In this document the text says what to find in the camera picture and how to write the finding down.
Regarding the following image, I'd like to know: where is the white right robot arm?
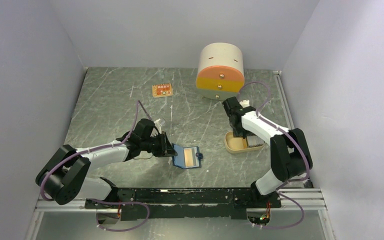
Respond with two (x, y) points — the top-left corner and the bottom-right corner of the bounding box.
(222, 97), (313, 207)

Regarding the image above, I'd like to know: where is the beige card tray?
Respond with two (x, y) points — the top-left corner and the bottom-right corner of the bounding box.
(223, 131), (265, 154)

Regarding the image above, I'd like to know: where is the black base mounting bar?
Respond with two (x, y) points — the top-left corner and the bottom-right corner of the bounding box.
(84, 187), (282, 221)

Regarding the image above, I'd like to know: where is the blue card holder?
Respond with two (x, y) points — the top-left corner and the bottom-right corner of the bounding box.
(172, 144), (204, 169)

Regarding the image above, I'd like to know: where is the orange credit card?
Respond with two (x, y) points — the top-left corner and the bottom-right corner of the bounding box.
(183, 147), (199, 168)

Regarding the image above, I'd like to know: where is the round pastel drawer cabinet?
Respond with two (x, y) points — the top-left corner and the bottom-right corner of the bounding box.
(195, 42), (245, 101)

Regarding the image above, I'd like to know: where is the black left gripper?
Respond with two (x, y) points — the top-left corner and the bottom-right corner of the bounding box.
(141, 131), (178, 158)

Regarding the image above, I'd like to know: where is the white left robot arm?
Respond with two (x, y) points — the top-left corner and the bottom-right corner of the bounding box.
(35, 118), (178, 208)

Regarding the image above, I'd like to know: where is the stack of credit cards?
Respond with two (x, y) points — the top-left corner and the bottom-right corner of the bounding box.
(245, 135), (265, 148)

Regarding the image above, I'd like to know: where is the orange patterned card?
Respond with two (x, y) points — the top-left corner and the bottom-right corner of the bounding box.
(152, 83), (173, 98)

